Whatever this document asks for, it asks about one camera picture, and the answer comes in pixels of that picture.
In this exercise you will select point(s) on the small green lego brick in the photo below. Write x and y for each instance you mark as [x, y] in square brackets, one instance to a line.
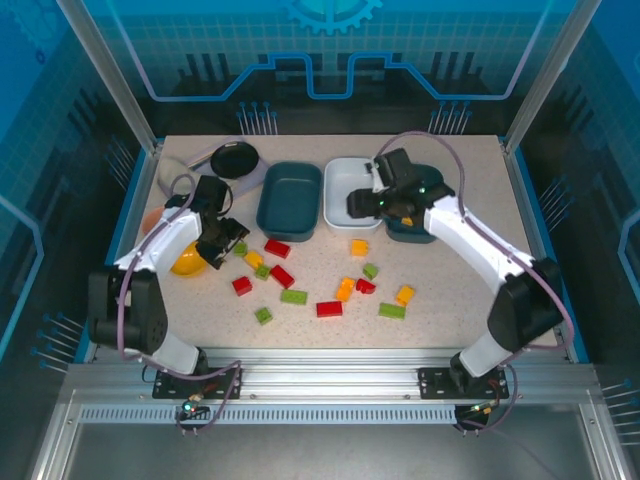
[241, 248]
[370, 271]
[263, 315]
[262, 271]

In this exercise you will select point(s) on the small red lego brick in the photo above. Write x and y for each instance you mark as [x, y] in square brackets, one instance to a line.
[365, 286]
[242, 285]

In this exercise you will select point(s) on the orange lego brick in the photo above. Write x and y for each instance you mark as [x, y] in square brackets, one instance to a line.
[346, 288]

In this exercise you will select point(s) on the long green lego brick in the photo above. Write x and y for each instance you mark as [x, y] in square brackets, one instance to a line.
[392, 311]
[294, 297]

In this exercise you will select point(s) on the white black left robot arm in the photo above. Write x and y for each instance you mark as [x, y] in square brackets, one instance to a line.
[145, 250]

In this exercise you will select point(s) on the yellow bowl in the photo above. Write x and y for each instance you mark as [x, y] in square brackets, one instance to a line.
[186, 264]

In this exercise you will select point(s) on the white plastic container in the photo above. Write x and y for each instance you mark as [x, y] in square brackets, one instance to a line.
[337, 195]

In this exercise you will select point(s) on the teal container for yellow bricks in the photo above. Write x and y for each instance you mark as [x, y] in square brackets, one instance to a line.
[412, 235]

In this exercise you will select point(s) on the lavender plastic tray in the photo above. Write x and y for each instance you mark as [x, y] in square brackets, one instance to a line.
[252, 181]

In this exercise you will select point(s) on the teal container for green bricks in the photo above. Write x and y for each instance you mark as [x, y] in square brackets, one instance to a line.
[287, 200]

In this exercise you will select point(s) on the orange pink bowl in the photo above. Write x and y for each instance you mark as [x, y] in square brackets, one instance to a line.
[151, 221]

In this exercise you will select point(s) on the black round bowl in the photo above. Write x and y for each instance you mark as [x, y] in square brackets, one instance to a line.
[234, 160]

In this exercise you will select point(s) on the beige cloth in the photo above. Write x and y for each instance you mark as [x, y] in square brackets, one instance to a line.
[172, 166]

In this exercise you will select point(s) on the small circuit board with LED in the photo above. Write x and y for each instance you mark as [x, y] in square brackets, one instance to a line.
[482, 409]
[190, 407]

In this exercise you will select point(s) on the grey metal front shelf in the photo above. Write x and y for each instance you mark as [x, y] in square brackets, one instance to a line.
[320, 452]

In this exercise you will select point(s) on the aluminium table side rail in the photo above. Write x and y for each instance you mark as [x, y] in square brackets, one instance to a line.
[530, 215]
[135, 200]

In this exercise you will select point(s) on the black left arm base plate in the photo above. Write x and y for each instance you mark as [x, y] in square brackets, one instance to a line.
[220, 385]

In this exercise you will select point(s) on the aluminium front rail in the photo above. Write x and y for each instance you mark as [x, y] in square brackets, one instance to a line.
[325, 372]

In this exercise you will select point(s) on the aluminium frame post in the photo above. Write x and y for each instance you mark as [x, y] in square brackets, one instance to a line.
[545, 75]
[107, 75]

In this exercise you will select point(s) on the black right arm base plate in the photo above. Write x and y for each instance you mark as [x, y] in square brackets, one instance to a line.
[435, 382]

